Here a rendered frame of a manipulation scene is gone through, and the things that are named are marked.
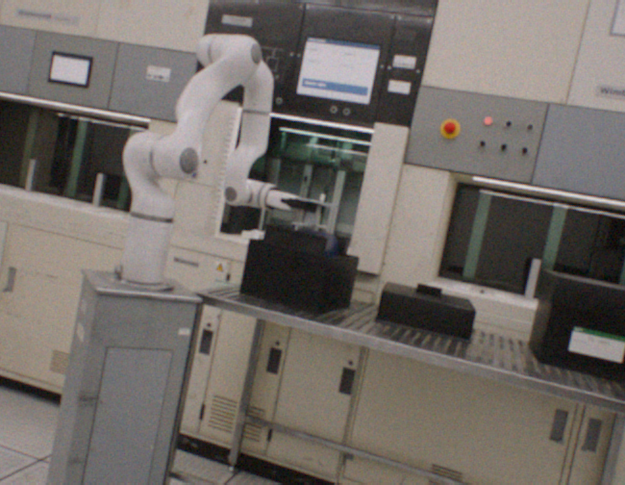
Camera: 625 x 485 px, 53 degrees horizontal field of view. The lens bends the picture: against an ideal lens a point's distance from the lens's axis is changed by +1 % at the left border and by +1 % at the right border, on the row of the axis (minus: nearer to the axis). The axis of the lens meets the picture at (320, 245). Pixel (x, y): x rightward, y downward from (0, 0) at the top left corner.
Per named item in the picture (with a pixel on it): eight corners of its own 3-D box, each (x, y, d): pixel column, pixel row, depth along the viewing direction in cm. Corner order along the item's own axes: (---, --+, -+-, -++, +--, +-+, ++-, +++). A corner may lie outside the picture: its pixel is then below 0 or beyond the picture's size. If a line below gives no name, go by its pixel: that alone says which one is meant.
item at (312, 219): (286, 288, 215) (303, 198, 213) (338, 302, 207) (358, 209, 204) (249, 292, 192) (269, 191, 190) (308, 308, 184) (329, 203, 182)
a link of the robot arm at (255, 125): (249, 110, 190) (240, 208, 196) (275, 114, 204) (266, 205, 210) (225, 107, 194) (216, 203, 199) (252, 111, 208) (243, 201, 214)
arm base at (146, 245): (112, 287, 164) (124, 217, 162) (99, 272, 180) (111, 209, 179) (182, 293, 173) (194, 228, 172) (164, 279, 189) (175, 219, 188)
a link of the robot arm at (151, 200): (149, 220, 167) (165, 132, 165) (105, 209, 177) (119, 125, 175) (182, 224, 177) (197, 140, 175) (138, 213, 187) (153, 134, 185)
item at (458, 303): (373, 321, 188) (382, 280, 187) (379, 308, 217) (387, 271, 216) (471, 344, 184) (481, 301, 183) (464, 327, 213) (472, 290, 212)
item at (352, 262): (278, 288, 218) (287, 240, 217) (350, 307, 207) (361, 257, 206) (237, 292, 192) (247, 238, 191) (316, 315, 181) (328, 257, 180)
